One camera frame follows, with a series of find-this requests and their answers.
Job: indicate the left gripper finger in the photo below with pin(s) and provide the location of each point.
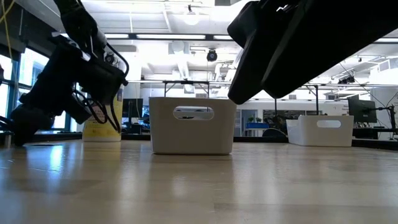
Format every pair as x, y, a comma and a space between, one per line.
29, 124

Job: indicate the black aluminium table frame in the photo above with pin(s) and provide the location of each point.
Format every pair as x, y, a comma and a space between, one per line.
186, 137

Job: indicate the black monitor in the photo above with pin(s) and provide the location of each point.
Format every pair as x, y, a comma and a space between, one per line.
133, 108

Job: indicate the yellow Lysol wipes canister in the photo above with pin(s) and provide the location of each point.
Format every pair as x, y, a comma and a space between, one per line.
104, 130

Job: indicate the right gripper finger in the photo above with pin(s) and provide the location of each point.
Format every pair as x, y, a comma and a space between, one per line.
258, 68
311, 59

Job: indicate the black monitor on arm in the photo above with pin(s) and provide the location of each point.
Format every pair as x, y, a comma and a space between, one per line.
362, 110

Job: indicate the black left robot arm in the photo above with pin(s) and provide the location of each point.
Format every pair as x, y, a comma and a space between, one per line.
79, 21

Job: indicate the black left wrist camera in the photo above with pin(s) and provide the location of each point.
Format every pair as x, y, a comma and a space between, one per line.
102, 81

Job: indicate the black ceiling camera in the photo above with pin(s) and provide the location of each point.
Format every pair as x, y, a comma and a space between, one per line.
109, 58
346, 80
212, 55

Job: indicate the blue planter box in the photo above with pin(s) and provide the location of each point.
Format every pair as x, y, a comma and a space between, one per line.
258, 125

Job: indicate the black metal table frame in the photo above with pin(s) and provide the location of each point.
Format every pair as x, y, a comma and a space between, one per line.
316, 99
186, 82

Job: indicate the long LED light bar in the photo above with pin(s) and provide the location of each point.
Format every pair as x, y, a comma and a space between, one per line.
171, 36

